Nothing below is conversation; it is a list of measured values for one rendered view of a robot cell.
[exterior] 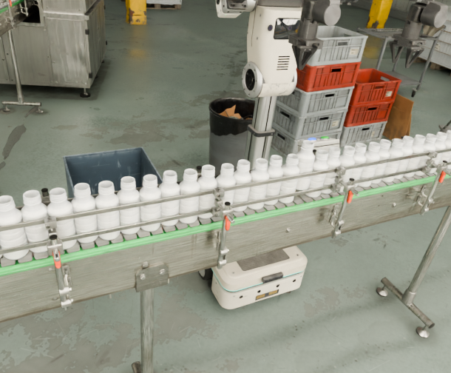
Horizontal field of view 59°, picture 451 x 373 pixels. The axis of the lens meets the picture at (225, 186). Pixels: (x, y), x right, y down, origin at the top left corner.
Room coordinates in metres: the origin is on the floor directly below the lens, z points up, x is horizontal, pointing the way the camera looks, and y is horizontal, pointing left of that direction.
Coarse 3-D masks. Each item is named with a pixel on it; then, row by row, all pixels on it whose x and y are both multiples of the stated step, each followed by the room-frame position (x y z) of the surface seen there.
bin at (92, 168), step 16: (64, 160) 1.30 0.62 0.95; (80, 160) 1.36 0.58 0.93; (96, 160) 1.39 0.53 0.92; (112, 160) 1.42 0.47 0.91; (128, 160) 1.45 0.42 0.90; (144, 160) 1.44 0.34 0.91; (80, 176) 1.35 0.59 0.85; (96, 176) 1.39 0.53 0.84; (112, 176) 1.42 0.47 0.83; (96, 192) 1.38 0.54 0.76
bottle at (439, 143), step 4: (440, 132) 1.50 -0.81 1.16; (440, 136) 1.47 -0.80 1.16; (444, 136) 1.47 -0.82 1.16; (436, 140) 1.48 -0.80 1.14; (440, 140) 1.47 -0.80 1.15; (444, 140) 1.47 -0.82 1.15; (436, 144) 1.47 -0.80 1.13; (440, 144) 1.46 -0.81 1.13; (444, 144) 1.47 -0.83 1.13; (436, 148) 1.46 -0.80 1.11; (440, 148) 1.45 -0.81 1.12; (444, 148) 1.46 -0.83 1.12; (440, 156) 1.46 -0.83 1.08; (436, 160) 1.46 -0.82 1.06; (432, 172) 1.46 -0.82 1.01
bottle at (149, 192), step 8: (144, 176) 0.92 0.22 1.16; (152, 176) 0.93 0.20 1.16; (144, 184) 0.90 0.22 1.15; (152, 184) 0.90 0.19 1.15; (144, 192) 0.89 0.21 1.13; (152, 192) 0.89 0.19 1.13; (160, 192) 0.91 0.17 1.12; (144, 200) 0.88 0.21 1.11; (144, 208) 0.88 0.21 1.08; (152, 208) 0.89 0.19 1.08; (144, 216) 0.88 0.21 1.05; (152, 216) 0.89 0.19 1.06; (152, 224) 0.89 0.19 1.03
